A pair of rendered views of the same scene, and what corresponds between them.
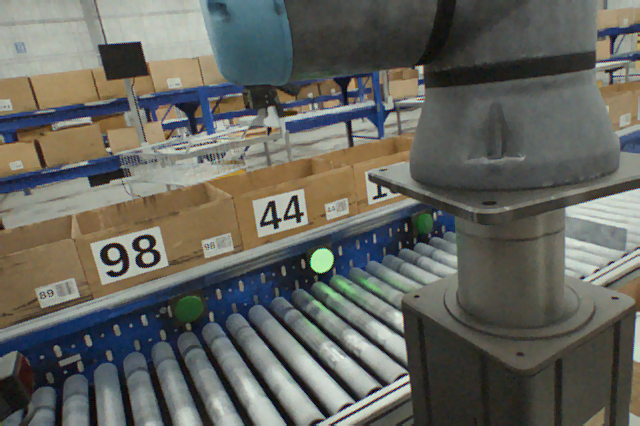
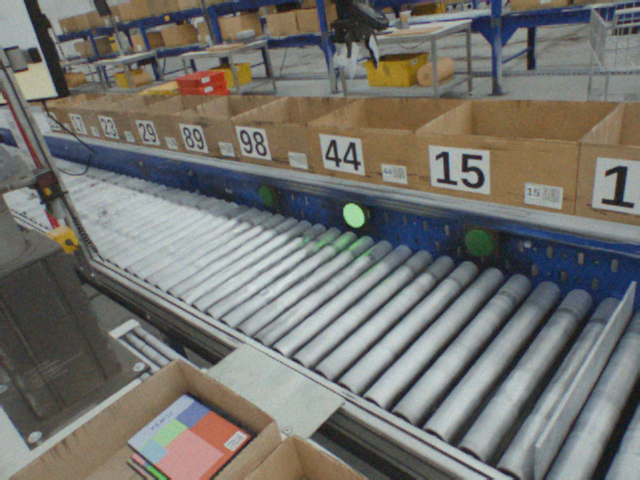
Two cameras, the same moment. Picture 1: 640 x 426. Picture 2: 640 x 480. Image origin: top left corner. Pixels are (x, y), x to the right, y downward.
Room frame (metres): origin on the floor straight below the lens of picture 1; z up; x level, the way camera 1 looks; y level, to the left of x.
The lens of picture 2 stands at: (0.80, -1.17, 1.42)
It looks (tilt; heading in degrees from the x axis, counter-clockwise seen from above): 28 degrees down; 75
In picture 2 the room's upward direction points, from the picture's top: 12 degrees counter-clockwise
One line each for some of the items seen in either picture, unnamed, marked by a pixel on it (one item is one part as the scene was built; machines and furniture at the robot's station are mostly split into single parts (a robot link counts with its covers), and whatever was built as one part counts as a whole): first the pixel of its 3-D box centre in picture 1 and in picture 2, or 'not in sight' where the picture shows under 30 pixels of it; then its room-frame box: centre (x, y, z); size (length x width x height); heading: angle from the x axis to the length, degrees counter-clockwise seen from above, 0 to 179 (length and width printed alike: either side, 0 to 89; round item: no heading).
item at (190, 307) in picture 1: (189, 309); (265, 196); (1.04, 0.40, 0.81); 0.07 x 0.01 x 0.07; 117
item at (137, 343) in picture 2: not in sight; (155, 356); (0.61, -0.18, 0.74); 0.28 x 0.02 x 0.02; 117
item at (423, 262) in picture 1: (456, 279); (392, 313); (1.15, -0.32, 0.72); 0.52 x 0.05 x 0.05; 27
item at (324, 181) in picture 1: (281, 199); (388, 139); (1.41, 0.17, 0.96); 0.39 x 0.29 x 0.17; 117
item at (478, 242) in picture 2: (424, 223); (478, 243); (1.40, -0.29, 0.81); 0.07 x 0.01 x 0.07; 117
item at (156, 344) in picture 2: not in sight; (164, 350); (0.64, -0.17, 0.74); 0.28 x 0.02 x 0.02; 117
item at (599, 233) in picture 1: (552, 225); (591, 370); (1.34, -0.69, 0.76); 0.46 x 0.01 x 0.09; 27
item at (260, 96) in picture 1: (259, 87); (350, 18); (1.34, 0.16, 1.32); 0.09 x 0.08 x 0.12; 118
